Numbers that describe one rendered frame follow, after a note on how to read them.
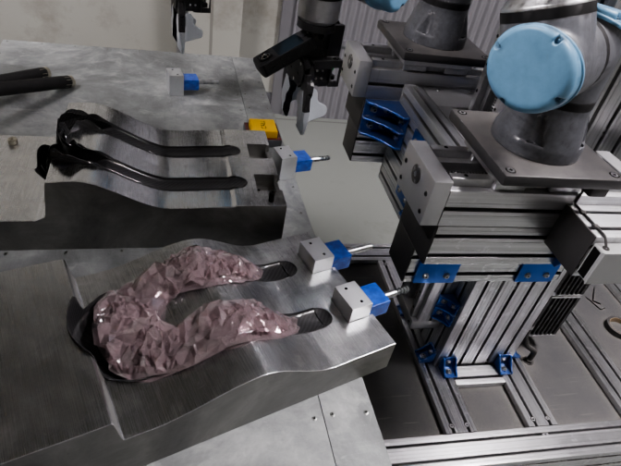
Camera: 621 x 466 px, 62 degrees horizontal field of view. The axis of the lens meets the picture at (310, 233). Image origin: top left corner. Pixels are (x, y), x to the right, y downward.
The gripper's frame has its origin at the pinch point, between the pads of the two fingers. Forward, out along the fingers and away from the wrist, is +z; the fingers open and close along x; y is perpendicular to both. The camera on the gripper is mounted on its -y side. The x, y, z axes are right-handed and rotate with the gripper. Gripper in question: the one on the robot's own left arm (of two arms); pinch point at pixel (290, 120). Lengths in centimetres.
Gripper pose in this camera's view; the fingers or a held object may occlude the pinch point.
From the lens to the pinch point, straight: 107.9
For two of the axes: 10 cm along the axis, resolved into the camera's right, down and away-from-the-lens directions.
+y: 8.9, -1.6, 4.3
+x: -4.3, -6.3, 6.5
